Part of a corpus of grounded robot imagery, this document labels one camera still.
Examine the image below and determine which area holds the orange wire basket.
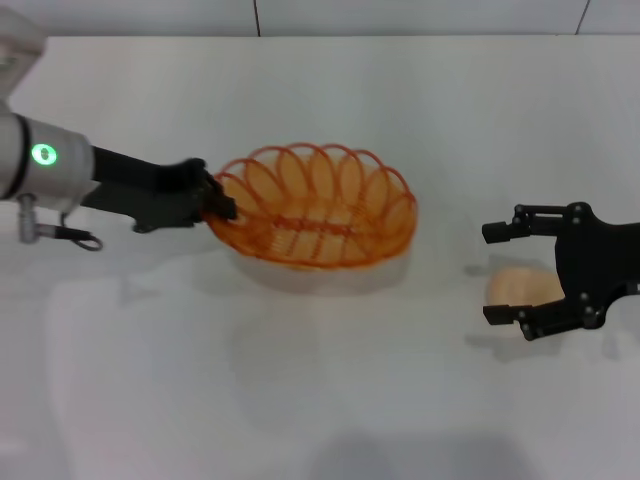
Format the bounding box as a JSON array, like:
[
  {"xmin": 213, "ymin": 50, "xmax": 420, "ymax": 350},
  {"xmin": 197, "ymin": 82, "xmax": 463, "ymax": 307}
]
[{"xmin": 206, "ymin": 142, "xmax": 419, "ymax": 272}]

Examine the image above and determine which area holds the pale round bread bun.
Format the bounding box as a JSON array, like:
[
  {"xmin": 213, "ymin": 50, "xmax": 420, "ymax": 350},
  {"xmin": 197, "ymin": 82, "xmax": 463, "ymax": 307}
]
[{"xmin": 487, "ymin": 266, "xmax": 564, "ymax": 307}]

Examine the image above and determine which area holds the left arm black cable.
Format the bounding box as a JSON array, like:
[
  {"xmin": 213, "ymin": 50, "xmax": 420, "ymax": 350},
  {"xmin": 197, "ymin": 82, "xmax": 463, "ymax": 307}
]
[{"xmin": 17, "ymin": 193, "xmax": 104, "ymax": 253}]

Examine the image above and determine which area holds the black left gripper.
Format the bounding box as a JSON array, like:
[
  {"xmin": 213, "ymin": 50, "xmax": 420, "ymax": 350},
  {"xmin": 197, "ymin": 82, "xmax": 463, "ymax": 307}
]
[{"xmin": 81, "ymin": 144, "xmax": 238, "ymax": 234}]

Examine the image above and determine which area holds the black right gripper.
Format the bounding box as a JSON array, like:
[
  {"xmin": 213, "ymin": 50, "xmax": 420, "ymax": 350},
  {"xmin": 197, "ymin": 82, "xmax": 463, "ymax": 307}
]
[{"xmin": 481, "ymin": 201, "xmax": 640, "ymax": 343}]

